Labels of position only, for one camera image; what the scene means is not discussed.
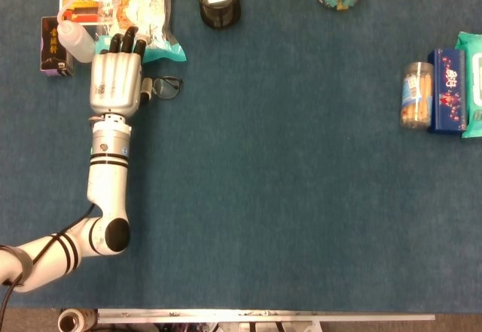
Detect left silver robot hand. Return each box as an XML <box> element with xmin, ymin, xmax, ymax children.
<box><xmin>89</xmin><ymin>26</ymin><xmax>154</xmax><ymax>119</ymax></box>

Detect thin-framed eyeglasses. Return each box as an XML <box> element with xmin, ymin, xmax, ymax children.
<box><xmin>149</xmin><ymin>76</ymin><xmax>184</xmax><ymax>101</ymax></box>

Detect translucent squeeze wash bottle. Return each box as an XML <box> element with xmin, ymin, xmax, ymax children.
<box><xmin>56</xmin><ymin>0</ymin><xmax>96</xmax><ymax>64</ymax></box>

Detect black box gold characters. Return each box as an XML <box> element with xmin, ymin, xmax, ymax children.
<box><xmin>40</xmin><ymin>16</ymin><xmax>75</xmax><ymax>78</ymax></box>

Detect teal white snack bag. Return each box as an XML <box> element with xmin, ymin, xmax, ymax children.
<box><xmin>91</xmin><ymin>0</ymin><xmax>188</xmax><ymax>73</ymax></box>

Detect postcard with red building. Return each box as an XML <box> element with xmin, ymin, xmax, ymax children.
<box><xmin>59</xmin><ymin>0</ymin><xmax>114</xmax><ymax>27</ymax></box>

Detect black mesh pen holder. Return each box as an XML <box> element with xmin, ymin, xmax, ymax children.
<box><xmin>193</xmin><ymin>0</ymin><xmax>243</xmax><ymax>30</ymax></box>

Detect blue felt table cover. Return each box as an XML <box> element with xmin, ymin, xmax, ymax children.
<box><xmin>0</xmin><ymin>0</ymin><xmax>482</xmax><ymax>314</ymax></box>

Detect brown tape roll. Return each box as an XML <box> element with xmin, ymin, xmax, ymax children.
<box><xmin>56</xmin><ymin>308</ymin><xmax>99</xmax><ymax>332</ymax></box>

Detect clear jar of biscuit sticks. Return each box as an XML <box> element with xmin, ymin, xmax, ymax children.
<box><xmin>398</xmin><ymin>61</ymin><xmax>435</xmax><ymax>132</ymax></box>

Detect dark blue floral box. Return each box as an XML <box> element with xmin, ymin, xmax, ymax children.
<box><xmin>427</xmin><ymin>48</ymin><xmax>468</xmax><ymax>135</ymax></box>

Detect teal wet wipes pack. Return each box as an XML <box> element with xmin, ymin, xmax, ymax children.
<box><xmin>454</xmin><ymin>31</ymin><xmax>482</xmax><ymax>139</ymax></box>

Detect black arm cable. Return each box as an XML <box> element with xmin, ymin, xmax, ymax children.
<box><xmin>0</xmin><ymin>203</ymin><xmax>96</xmax><ymax>332</ymax></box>

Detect aluminium table edge rail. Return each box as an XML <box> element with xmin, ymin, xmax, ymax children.
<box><xmin>96</xmin><ymin>308</ymin><xmax>436</xmax><ymax>325</ymax></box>

